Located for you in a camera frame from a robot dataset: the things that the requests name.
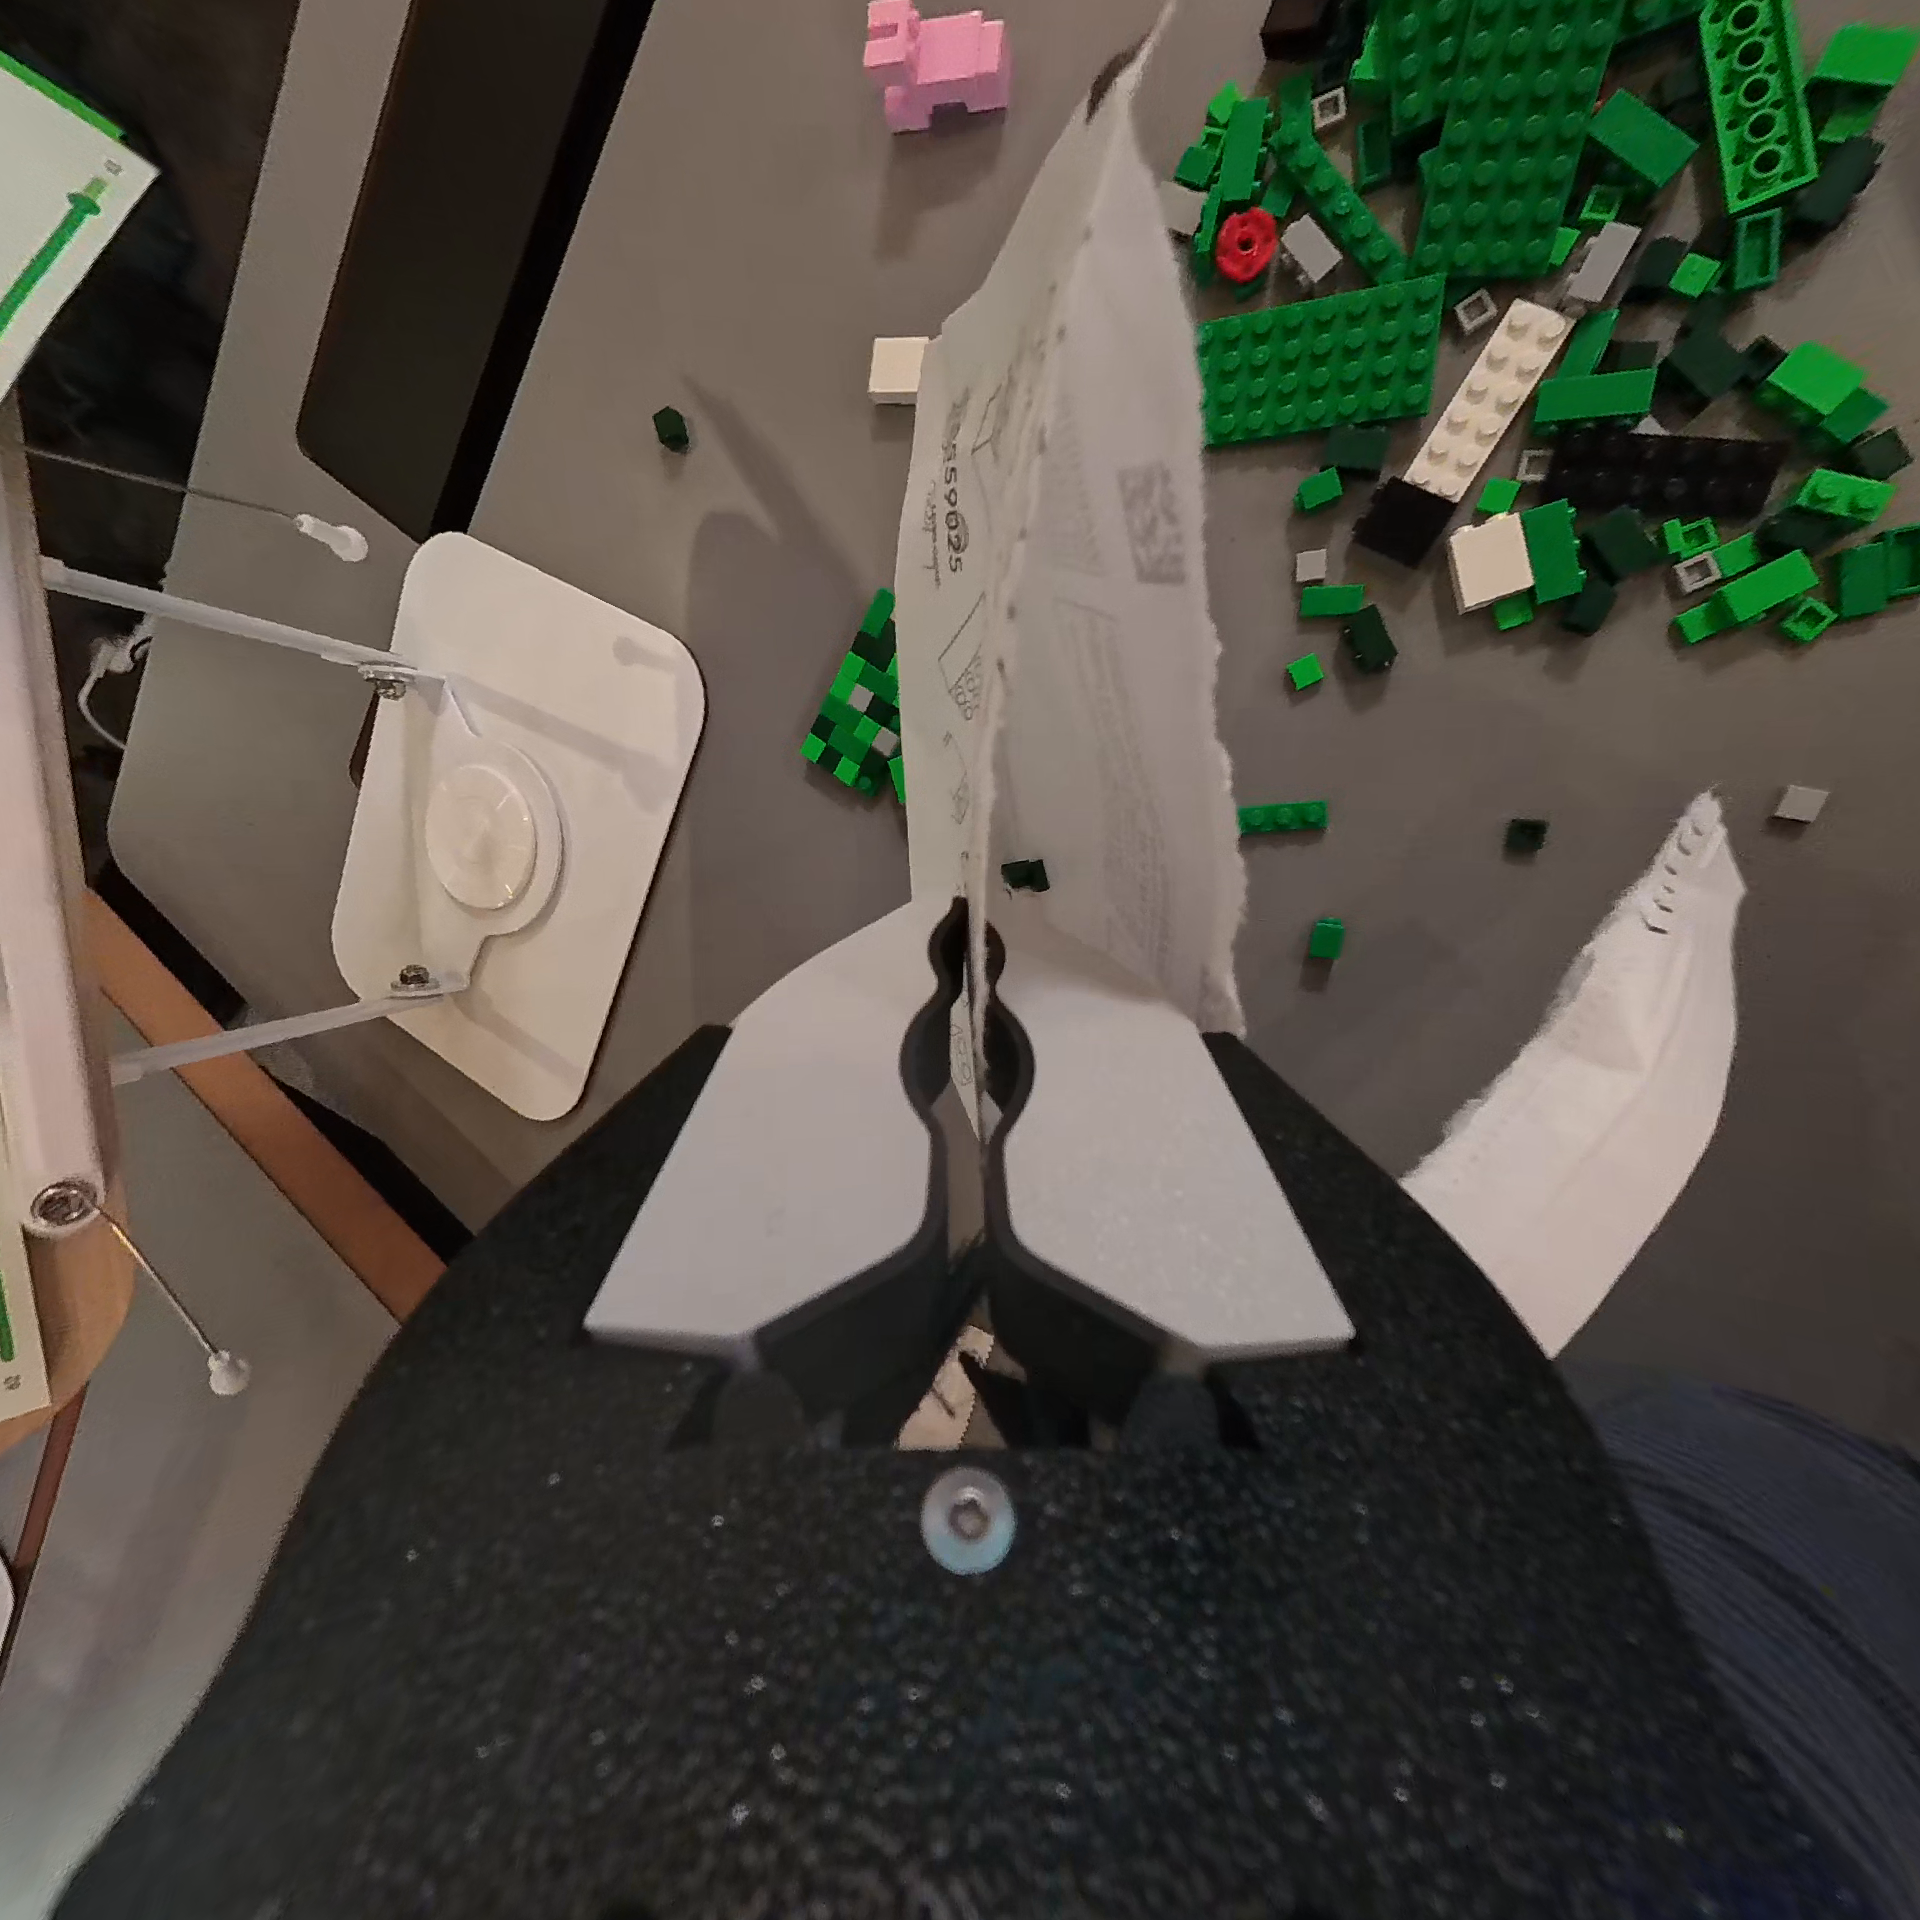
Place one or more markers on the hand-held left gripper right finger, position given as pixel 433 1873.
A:
pixel 1155 1203

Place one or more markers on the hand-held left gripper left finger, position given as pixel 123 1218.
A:
pixel 782 1203

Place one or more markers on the white printed paper bag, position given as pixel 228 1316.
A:
pixel 1124 675

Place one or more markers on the green holed beam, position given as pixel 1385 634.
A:
pixel 1752 103

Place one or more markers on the small black tile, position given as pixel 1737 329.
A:
pixel 1028 874

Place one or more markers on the long thin green plate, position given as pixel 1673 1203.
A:
pixel 1285 816

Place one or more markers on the torn white paper strip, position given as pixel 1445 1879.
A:
pixel 1624 1079

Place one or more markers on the green pixel pattern panel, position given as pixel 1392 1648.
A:
pixel 861 704

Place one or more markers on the adjacent wood-edged table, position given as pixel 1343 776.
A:
pixel 194 1347

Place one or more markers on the small grey square tile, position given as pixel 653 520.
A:
pixel 1795 799

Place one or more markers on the small dark green brick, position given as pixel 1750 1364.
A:
pixel 668 433

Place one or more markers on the person's dark blue clothing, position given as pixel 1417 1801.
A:
pixel 1795 1648

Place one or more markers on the white square toy brick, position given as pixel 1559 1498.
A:
pixel 901 368

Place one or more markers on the green studded baseplate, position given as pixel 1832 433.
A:
pixel 1516 149
pixel 1319 359

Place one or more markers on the long white brick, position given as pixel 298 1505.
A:
pixel 1495 398

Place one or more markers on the long black plate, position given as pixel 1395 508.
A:
pixel 1666 473

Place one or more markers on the red round brick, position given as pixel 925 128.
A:
pixel 1240 242

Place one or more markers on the pink toy brick pig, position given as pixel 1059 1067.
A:
pixel 939 57

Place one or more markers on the pile of green toy bricks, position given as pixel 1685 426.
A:
pixel 1644 133

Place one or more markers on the shiny black brick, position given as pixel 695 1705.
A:
pixel 1302 21

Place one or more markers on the open instruction booklet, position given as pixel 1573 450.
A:
pixel 74 195

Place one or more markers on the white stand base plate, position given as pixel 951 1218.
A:
pixel 600 755

